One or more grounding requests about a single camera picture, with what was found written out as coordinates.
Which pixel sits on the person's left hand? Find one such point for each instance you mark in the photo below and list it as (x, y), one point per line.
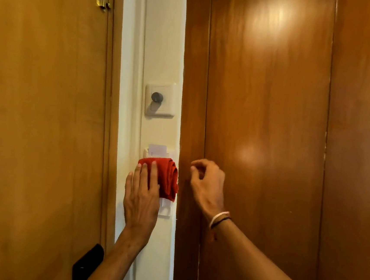
(141, 205)

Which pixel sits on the person's right hand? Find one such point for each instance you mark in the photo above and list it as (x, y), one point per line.
(208, 191)

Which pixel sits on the person's right fingers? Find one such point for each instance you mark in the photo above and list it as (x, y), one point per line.
(199, 169)

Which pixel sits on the person's left middle finger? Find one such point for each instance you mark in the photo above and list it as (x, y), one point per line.
(144, 176)

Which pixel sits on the red cloth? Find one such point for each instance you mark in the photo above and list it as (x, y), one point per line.
(167, 177)

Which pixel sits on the person's left forearm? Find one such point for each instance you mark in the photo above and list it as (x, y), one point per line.
(115, 262)

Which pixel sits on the person's right forearm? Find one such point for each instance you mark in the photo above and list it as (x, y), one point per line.
(263, 269)

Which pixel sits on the white key card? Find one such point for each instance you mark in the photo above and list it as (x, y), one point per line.
(157, 150)

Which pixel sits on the white key card holder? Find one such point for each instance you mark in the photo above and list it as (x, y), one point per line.
(165, 206)

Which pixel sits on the white wrist band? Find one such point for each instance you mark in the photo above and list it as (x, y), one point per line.
(218, 215)

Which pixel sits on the black wrist band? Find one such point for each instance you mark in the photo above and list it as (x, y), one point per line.
(220, 222)

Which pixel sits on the grey dimmer knob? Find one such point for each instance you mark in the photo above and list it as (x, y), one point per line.
(157, 97)

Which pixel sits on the wooden wardrobe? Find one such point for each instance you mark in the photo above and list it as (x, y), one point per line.
(288, 122)

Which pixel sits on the black door lock plate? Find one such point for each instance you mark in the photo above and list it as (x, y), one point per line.
(87, 265)

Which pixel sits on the wooden door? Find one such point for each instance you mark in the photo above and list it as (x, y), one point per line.
(39, 124)

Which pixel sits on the wooden door frame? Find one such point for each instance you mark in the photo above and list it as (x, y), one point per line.
(111, 111)

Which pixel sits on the white dimmer switch plate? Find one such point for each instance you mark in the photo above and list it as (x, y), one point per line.
(160, 99)

